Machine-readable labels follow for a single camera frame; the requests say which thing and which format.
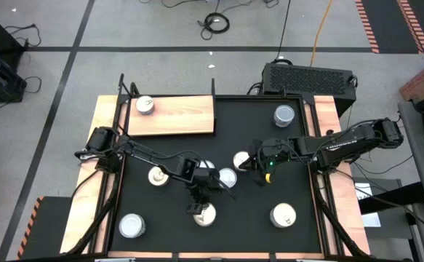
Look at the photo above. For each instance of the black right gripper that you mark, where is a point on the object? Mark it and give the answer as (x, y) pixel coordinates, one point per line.
(273, 153)

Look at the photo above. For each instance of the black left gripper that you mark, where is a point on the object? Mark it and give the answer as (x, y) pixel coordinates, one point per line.
(202, 182)

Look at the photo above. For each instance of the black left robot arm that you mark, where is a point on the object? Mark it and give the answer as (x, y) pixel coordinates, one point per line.
(142, 154)

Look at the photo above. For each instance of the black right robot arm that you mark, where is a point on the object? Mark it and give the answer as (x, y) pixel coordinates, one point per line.
(342, 143)

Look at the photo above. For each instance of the wooden shelf board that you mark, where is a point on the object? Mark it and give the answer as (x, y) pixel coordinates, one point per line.
(175, 116)

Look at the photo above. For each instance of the black table mat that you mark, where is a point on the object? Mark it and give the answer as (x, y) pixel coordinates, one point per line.
(233, 225)

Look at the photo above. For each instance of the black computer tower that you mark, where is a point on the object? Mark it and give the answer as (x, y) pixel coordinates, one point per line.
(308, 85)

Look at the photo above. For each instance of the silver aluminium bar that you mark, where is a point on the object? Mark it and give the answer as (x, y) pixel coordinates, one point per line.
(115, 260)
(308, 260)

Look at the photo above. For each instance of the white paper sheet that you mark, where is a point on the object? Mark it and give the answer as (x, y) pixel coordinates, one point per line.
(371, 218)

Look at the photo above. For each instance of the black desk base bar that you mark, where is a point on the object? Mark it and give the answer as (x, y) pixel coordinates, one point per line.
(393, 198)

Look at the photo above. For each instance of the hazard striped floor mat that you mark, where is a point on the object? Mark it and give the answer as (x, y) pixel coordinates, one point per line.
(390, 22)
(48, 229)

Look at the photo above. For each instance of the grey desk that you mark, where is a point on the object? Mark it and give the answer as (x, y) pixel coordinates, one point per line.
(420, 174)

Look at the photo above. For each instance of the black aluminium table frame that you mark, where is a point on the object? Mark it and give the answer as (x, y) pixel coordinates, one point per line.
(259, 96)

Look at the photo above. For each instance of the silver mounting bracket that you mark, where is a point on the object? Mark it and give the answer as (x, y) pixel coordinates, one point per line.
(82, 155)

